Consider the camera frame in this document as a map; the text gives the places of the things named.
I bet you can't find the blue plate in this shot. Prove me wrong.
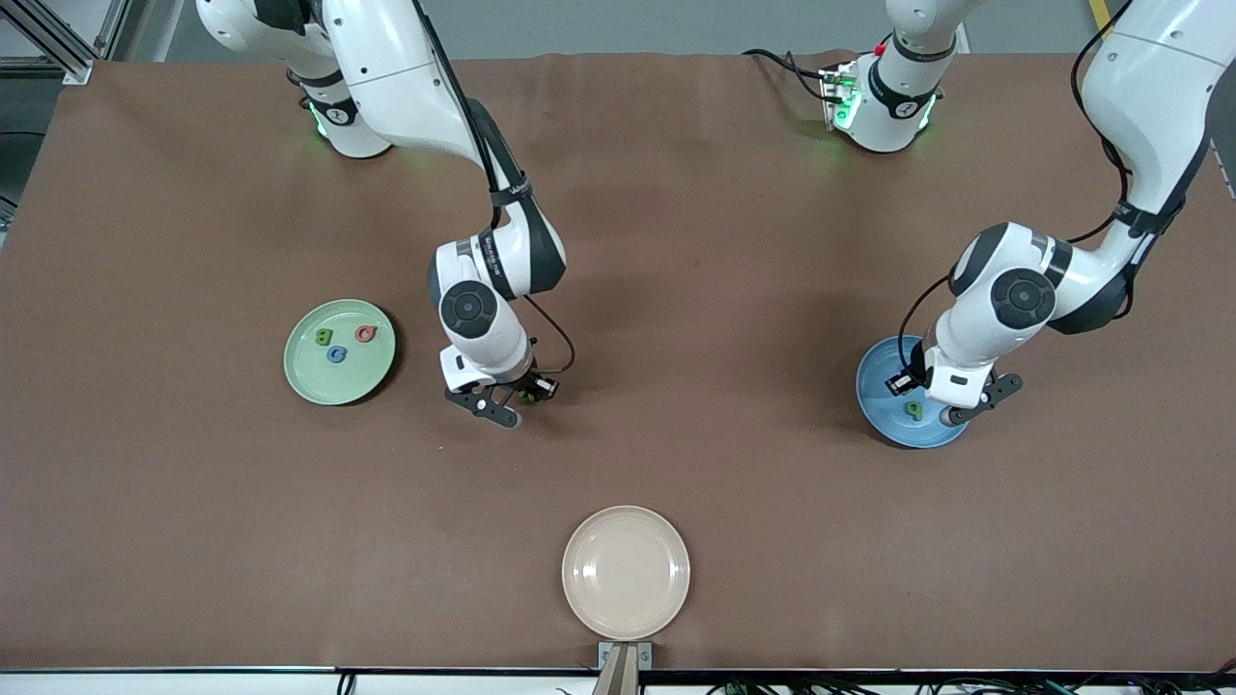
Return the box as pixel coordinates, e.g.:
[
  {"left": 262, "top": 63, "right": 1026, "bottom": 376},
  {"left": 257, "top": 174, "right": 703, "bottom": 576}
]
[{"left": 855, "top": 334, "right": 976, "bottom": 450}]

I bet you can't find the brown table cover sheet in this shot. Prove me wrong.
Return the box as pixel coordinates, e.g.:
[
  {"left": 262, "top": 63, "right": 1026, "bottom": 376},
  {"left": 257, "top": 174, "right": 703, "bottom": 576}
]
[{"left": 0, "top": 53, "right": 1236, "bottom": 672}]

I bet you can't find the light green plate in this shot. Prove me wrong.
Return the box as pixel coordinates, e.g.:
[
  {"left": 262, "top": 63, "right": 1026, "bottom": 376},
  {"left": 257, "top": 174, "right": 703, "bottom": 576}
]
[{"left": 283, "top": 298, "right": 398, "bottom": 406}]

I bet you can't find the beige plate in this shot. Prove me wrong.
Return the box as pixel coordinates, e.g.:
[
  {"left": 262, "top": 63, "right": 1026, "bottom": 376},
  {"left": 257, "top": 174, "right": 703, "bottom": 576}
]
[{"left": 561, "top": 505, "right": 692, "bottom": 642}]

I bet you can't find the black table edge strip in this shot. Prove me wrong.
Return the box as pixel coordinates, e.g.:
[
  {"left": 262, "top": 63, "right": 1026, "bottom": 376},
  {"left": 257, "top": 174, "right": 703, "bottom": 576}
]
[{"left": 0, "top": 664, "right": 1236, "bottom": 688}]

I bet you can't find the silver base connector bracket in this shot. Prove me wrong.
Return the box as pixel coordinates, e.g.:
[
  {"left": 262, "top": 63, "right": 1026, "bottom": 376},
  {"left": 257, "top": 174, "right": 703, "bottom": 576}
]
[{"left": 819, "top": 60, "right": 863, "bottom": 132}]

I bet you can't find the beige camera mount post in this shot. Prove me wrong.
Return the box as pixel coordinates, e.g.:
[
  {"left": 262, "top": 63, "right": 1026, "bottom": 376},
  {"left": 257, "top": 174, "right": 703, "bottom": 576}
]
[{"left": 592, "top": 645, "right": 642, "bottom": 695}]

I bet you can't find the black left arm base cable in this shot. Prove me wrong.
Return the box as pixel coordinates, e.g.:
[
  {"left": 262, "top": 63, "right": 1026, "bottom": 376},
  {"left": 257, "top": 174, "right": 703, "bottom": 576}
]
[{"left": 742, "top": 48, "right": 836, "bottom": 102}]

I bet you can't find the aluminium frame profile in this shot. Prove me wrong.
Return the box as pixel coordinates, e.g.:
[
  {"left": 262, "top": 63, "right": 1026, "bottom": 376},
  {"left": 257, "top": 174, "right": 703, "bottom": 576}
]
[{"left": 0, "top": 0, "right": 131, "bottom": 86}]

